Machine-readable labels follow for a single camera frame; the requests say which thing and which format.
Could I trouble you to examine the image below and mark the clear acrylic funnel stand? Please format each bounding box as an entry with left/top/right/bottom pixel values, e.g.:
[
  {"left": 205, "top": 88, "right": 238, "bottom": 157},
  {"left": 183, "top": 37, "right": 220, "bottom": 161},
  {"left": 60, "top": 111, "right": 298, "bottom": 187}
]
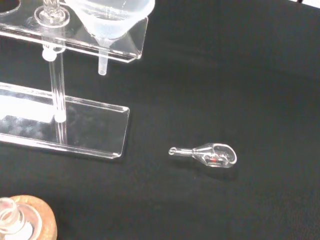
[{"left": 0, "top": 0, "right": 150, "bottom": 161}]

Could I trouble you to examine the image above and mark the clear glass weighing funnel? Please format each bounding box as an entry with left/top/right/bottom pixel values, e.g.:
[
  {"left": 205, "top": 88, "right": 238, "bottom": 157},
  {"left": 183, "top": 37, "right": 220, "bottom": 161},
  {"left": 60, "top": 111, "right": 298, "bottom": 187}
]
[{"left": 168, "top": 142, "right": 238, "bottom": 169}]

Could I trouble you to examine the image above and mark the black bench cloth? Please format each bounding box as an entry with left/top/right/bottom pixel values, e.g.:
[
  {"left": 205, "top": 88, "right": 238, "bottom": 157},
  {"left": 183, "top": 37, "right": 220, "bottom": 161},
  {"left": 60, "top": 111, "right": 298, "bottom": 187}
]
[{"left": 0, "top": 0, "right": 320, "bottom": 240}]

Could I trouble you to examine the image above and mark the small round-bottom glass flask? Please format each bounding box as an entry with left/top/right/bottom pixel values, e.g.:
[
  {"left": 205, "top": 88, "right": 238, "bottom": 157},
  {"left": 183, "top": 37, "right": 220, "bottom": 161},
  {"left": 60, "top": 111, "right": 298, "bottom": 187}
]
[{"left": 0, "top": 197, "right": 43, "bottom": 240}]

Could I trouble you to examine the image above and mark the brown cork ring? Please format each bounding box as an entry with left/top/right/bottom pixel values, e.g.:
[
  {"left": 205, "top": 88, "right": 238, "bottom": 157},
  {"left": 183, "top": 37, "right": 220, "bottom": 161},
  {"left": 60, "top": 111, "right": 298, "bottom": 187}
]
[{"left": 0, "top": 195, "right": 58, "bottom": 240}]

